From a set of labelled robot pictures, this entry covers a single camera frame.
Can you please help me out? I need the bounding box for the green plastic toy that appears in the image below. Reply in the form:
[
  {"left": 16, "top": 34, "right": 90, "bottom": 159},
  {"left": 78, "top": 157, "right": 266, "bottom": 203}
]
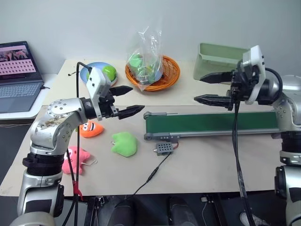
[{"left": 128, "top": 53, "right": 143, "bottom": 69}]

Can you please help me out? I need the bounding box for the pale green plastic bin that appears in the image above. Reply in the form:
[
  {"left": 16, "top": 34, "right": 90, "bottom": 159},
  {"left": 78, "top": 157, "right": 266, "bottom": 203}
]
[{"left": 193, "top": 42, "right": 251, "bottom": 83}]

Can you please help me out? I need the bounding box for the black right hanging cable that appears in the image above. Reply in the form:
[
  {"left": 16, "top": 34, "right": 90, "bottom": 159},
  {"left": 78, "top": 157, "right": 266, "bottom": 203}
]
[{"left": 231, "top": 100, "right": 257, "bottom": 226}]

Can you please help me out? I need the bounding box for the dark rounded shape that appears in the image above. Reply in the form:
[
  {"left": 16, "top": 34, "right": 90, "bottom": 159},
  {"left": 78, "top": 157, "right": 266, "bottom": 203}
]
[
  {"left": 166, "top": 196, "right": 198, "bottom": 226},
  {"left": 97, "top": 196, "right": 135, "bottom": 226}
]

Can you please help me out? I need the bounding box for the green plush toy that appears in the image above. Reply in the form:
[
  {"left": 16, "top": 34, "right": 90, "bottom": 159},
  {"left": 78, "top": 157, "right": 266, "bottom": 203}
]
[{"left": 111, "top": 131, "right": 139, "bottom": 158}]

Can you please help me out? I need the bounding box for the pink plush toy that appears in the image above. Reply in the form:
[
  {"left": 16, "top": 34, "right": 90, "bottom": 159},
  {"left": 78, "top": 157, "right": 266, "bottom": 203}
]
[{"left": 61, "top": 145, "right": 98, "bottom": 176}]

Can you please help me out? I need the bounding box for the red cable tie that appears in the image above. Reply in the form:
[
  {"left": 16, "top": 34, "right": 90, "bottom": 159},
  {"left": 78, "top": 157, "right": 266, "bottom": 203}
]
[{"left": 72, "top": 180, "right": 83, "bottom": 201}]

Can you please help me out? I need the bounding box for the orange plush toy with face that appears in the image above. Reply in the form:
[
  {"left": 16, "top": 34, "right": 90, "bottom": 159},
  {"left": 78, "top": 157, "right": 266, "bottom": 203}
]
[{"left": 78, "top": 120, "right": 105, "bottom": 139}]

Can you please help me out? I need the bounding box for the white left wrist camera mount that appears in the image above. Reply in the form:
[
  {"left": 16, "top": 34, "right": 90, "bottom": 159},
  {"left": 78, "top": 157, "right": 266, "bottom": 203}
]
[{"left": 85, "top": 67, "right": 111, "bottom": 102}]

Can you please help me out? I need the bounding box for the green conveyor belt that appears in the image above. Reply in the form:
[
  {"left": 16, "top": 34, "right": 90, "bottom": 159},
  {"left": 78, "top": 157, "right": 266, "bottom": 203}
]
[{"left": 143, "top": 110, "right": 283, "bottom": 142}]

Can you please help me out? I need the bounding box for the open grey laptop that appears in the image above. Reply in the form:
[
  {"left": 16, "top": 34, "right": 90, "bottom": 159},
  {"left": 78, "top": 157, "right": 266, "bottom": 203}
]
[{"left": 0, "top": 41, "right": 45, "bottom": 114}]

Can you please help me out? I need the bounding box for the grey conveyor control box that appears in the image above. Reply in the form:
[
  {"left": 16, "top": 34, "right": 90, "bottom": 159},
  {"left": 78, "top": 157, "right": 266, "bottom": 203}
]
[{"left": 153, "top": 142, "right": 174, "bottom": 157}]

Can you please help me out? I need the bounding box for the clear plastic bag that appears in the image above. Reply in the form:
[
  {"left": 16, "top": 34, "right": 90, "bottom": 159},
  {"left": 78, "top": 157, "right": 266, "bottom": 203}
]
[{"left": 125, "top": 25, "right": 165, "bottom": 93}]

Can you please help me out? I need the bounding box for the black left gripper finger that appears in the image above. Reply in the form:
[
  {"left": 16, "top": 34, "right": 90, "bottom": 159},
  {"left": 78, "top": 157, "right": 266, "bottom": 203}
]
[
  {"left": 110, "top": 85, "right": 134, "bottom": 97},
  {"left": 118, "top": 105, "right": 145, "bottom": 121}
]

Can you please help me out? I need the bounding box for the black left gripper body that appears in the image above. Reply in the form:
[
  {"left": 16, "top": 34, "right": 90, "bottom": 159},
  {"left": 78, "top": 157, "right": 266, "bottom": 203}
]
[{"left": 97, "top": 88, "right": 120, "bottom": 120}]

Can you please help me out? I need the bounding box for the orange woven basket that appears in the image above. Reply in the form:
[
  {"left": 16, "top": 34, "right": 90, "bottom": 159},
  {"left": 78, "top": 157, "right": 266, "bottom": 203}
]
[{"left": 125, "top": 55, "right": 181, "bottom": 92}]

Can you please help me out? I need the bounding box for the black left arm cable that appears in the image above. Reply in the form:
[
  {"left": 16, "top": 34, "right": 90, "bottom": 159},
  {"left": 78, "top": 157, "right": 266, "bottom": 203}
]
[{"left": 69, "top": 62, "right": 93, "bottom": 226}]

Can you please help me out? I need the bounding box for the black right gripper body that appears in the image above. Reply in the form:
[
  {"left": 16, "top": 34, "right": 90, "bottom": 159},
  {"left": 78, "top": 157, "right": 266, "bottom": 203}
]
[{"left": 227, "top": 61, "right": 255, "bottom": 111}]

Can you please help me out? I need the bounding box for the light blue plate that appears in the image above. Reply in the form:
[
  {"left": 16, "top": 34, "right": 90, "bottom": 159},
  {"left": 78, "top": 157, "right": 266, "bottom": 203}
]
[{"left": 79, "top": 61, "right": 119, "bottom": 87}]

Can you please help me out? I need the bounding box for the green apple toy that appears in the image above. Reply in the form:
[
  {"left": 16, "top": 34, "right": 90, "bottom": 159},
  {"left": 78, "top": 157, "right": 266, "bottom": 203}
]
[{"left": 102, "top": 65, "right": 117, "bottom": 82}]

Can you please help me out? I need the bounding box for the black power cable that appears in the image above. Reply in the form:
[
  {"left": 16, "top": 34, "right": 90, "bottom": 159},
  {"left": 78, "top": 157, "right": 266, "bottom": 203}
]
[{"left": 117, "top": 152, "right": 172, "bottom": 206}]

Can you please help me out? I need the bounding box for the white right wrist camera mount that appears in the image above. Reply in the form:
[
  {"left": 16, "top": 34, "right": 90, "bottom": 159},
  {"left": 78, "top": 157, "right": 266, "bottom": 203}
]
[{"left": 242, "top": 45, "right": 267, "bottom": 105}]

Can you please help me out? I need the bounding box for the black right wrist loop cable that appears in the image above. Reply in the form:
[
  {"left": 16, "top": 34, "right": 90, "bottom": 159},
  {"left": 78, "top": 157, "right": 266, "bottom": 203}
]
[{"left": 265, "top": 67, "right": 283, "bottom": 95}]

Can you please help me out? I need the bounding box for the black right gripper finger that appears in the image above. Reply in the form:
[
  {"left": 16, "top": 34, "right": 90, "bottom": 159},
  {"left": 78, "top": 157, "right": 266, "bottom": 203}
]
[
  {"left": 199, "top": 71, "right": 235, "bottom": 85},
  {"left": 193, "top": 94, "right": 233, "bottom": 109}
]

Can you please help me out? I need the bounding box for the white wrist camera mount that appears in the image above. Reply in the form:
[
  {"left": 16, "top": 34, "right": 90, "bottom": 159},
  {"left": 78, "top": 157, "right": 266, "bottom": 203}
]
[
  {"left": 85, "top": 67, "right": 111, "bottom": 102},
  {"left": 242, "top": 45, "right": 267, "bottom": 105}
]

